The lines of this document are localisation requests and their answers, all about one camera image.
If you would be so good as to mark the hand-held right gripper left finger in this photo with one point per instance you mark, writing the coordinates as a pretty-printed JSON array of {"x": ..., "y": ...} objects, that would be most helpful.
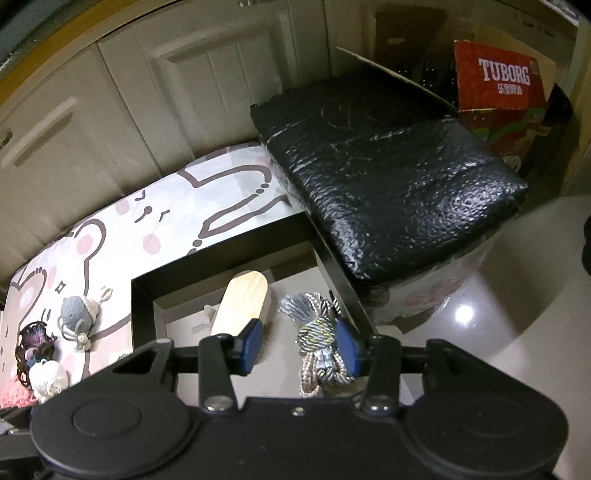
[{"x": 251, "y": 345}]

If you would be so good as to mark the red carton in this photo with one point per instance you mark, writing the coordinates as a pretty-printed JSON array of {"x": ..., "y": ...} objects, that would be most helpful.
[{"x": 498, "y": 83}]

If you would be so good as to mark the grey crochet toy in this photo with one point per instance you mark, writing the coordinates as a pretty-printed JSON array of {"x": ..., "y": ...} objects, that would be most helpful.
[{"x": 76, "y": 313}]

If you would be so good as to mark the pink and white crochet doll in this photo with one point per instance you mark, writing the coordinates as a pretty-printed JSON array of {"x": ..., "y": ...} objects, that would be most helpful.
[{"x": 46, "y": 378}]

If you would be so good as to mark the black storage box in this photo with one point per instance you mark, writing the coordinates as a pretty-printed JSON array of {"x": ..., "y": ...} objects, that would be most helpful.
[{"x": 147, "y": 295}]

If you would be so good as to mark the black bubble-wrapped package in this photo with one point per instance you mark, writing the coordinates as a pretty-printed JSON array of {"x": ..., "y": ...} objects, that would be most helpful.
[{"x": 392, "y": 184}]

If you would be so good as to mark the dark purple crochet doll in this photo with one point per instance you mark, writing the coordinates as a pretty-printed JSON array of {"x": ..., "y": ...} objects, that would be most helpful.
[{"x": 34, "y": 344}]

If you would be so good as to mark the printed bunny blanket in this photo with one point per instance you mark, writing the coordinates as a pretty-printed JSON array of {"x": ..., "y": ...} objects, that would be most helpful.
[{"x": 175, "y": 207}]

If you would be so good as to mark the cream cabinet door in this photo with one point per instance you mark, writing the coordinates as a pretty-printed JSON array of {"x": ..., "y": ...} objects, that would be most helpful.
[
  {"x": 221, "y": 83},
  {"x": 60, "y": 138}
]

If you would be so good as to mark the brown cardboard box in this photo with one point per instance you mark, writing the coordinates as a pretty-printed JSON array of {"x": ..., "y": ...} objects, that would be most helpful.
[{"x": 401, "y": 41}]

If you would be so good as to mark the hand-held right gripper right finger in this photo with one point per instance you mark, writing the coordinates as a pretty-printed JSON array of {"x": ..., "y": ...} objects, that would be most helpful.
[{"x": 347, "y": 350}]

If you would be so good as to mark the countertop with wooden edge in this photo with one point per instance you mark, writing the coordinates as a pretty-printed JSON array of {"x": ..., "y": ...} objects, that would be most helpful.
[{"x": 55, "y": 41}]

